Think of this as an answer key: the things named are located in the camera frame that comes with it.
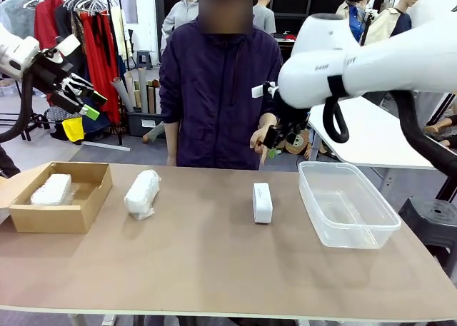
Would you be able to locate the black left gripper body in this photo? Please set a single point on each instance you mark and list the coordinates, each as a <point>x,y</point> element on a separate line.
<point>53,76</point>

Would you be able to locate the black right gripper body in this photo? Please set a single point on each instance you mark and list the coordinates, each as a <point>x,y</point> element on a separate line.
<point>291,117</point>

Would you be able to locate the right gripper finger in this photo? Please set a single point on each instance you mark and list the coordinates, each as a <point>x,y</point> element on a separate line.
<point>295,135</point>
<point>274,137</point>

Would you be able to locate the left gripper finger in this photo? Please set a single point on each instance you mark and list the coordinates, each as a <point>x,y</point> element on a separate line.
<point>80,108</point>
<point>91,90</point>

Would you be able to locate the unwrapped white clock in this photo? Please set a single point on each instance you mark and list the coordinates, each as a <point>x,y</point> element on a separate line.
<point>262,203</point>

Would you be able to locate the bubble-wrapped white clock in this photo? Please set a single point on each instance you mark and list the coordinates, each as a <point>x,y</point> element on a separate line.
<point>143,194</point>
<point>51,190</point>

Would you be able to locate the person's right forearm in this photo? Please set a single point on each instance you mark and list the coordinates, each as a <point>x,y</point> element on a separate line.
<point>171,138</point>

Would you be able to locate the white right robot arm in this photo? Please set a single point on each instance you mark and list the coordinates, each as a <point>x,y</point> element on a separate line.
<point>392,62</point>

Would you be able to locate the person's left hand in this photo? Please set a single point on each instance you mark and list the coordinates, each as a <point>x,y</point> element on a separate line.
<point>260,137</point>

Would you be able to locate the person's right hand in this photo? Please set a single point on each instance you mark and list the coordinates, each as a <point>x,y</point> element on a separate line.
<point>172,161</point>

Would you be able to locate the yellow cloth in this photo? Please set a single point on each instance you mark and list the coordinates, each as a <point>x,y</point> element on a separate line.
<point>74,130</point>

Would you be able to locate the long red dress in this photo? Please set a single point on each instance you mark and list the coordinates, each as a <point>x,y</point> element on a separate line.
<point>101,62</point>

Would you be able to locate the cardboard tube rolls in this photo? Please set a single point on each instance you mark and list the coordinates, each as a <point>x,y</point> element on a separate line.
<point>143,94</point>

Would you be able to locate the red hanging garment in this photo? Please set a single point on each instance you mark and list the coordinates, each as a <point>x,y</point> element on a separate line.
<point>48,19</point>

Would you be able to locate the grey plastic stool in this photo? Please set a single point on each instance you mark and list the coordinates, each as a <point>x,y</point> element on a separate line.
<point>144,59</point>

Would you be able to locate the grey storage bin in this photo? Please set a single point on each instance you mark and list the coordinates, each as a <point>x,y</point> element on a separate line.
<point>143,124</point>

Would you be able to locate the cream hanging garment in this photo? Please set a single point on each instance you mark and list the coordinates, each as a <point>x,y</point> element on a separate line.
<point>118,30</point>

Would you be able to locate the person in navy jacket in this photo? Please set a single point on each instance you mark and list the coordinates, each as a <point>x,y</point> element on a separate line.
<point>218,97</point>

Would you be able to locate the grey hanging garment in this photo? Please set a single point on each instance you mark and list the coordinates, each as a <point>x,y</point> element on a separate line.
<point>19,15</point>

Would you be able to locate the white side table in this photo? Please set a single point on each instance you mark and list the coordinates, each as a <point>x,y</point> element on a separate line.
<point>371,144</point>

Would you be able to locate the clear plastic container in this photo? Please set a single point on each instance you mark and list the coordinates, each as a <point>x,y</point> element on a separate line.
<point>350,212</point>

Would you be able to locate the person in grey t-shirt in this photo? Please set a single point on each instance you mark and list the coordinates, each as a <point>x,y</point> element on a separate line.
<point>264,17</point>

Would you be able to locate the brown cardboard box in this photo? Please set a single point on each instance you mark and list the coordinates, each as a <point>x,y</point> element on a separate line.
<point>53,217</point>

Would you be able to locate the person in grey hoodie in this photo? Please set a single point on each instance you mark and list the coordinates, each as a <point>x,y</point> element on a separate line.
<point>178,19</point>

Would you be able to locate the mannequin with black hat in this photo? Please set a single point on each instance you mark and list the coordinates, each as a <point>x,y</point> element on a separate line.
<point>357,15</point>

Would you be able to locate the lying mannequin doll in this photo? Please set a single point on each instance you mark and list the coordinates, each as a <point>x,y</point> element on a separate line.
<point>442,126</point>

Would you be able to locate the bald mannequin in vest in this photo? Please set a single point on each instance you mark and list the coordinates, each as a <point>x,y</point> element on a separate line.
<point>407,12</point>

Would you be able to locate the black plastic stool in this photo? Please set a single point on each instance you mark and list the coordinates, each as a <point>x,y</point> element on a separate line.
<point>432,219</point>

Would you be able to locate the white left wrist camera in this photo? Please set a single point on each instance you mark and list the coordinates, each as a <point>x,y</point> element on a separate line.
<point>68,43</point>

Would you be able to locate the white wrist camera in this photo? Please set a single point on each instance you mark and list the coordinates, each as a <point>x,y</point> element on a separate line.
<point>260,90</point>
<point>68,43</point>

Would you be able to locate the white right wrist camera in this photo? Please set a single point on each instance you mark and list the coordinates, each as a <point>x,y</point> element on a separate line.
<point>260,90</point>

